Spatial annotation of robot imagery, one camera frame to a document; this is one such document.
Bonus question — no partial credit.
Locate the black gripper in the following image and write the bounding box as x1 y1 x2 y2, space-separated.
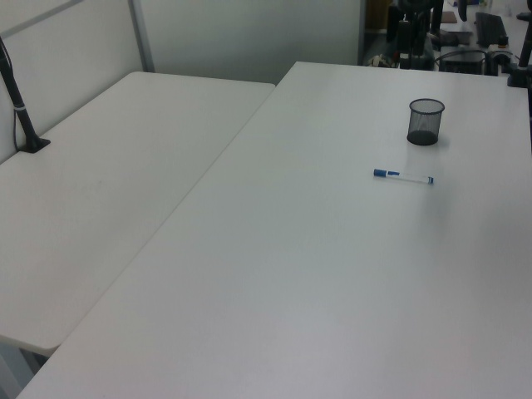
392 0 444 70

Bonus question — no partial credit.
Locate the blue capped white marker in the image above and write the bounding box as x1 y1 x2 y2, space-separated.
372 167 436 186

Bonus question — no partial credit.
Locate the black equipment box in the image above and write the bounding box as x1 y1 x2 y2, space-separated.
439 47 488 74

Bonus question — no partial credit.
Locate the black mesh pen cup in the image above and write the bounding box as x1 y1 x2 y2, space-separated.
406 97 446 147

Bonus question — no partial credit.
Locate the black keyboard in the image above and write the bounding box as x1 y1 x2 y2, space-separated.
473 11 509 47

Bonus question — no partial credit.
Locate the white side table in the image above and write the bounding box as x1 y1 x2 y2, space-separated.
0 71 278 357

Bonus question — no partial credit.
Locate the grey partition end post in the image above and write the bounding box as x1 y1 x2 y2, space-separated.
357 0 368 66

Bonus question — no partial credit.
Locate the black camera stand clamp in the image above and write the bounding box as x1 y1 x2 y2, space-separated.
505 11 532 89

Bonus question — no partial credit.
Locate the grey partition corner post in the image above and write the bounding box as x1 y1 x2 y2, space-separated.
127 0 156 73

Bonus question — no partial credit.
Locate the black camera pole with base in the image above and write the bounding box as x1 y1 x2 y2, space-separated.
0 36 52 155

